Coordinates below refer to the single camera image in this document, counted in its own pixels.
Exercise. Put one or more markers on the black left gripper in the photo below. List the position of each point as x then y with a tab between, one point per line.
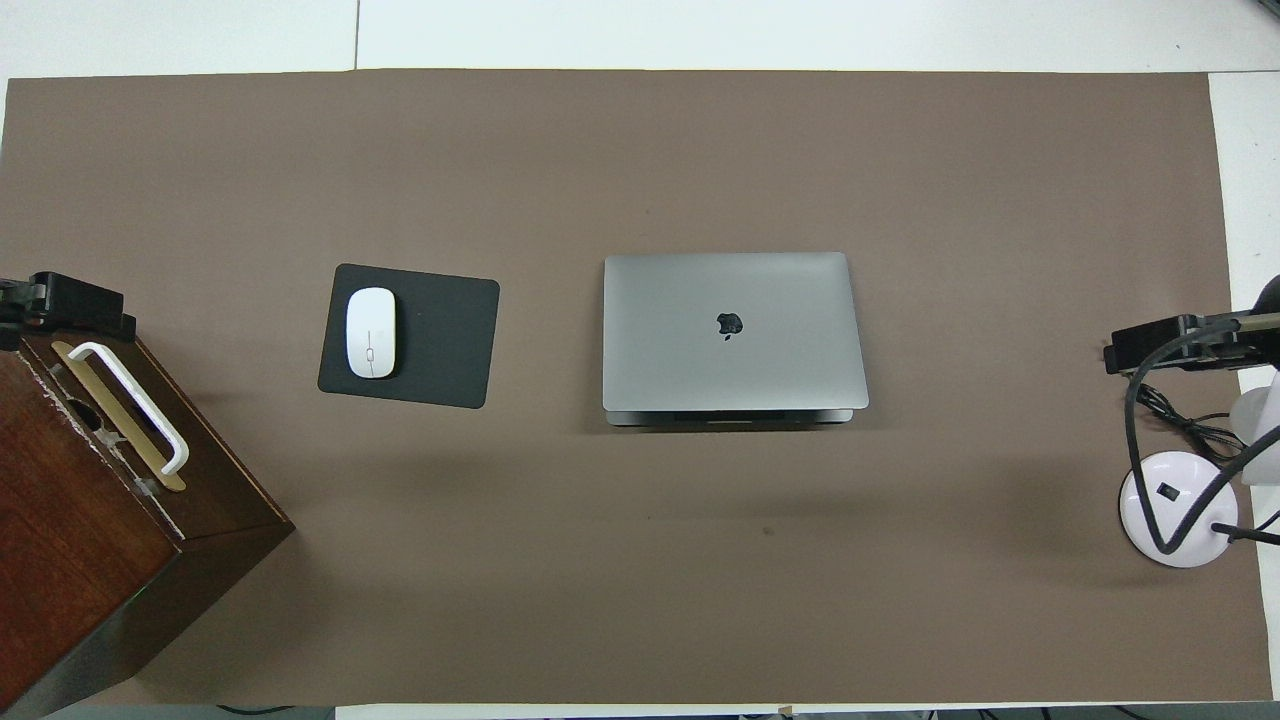
22	298

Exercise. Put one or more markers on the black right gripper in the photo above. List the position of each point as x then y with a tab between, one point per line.
1225	330

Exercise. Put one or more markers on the silver laptop computer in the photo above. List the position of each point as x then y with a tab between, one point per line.
650	350

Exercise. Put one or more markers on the white desk lamp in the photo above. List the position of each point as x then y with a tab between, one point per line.
1175	510

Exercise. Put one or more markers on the dark brown wooden box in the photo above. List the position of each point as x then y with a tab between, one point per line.
60	520

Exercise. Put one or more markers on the white computer mouse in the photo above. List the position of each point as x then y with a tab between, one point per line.
370	330

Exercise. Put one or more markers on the black mouse pad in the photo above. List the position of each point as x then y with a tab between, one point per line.
440	340

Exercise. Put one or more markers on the brown paper table mat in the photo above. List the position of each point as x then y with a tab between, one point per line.
640	150

